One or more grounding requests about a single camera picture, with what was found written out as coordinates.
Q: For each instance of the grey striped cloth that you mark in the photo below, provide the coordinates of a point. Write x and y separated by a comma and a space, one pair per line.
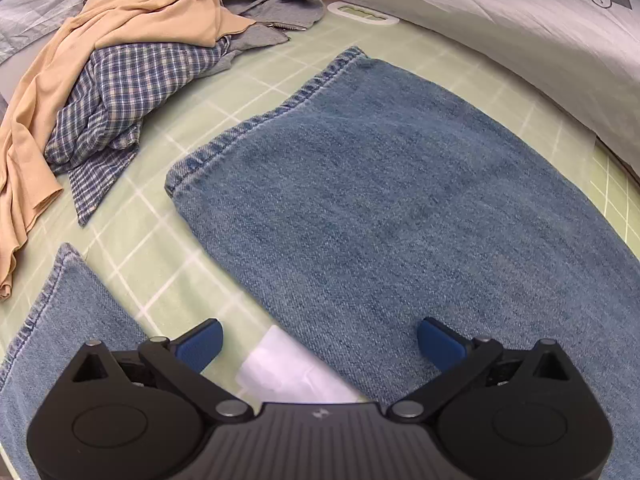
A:
40, 0

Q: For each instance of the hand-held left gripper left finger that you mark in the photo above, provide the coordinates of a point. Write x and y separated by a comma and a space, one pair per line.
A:
202, 347

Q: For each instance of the blue plaid shirt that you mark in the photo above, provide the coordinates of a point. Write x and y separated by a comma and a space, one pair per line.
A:
125, 85

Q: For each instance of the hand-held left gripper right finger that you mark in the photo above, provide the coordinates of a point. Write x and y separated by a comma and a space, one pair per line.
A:
440, 347

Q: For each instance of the beige garment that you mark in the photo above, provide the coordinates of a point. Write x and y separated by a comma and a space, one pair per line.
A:
150, 15

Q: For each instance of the grey zip hoodie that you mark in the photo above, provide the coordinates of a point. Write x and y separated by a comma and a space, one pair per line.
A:
285, 7

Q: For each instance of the blue denim jeans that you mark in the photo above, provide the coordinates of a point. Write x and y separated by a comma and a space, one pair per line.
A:
380, 200

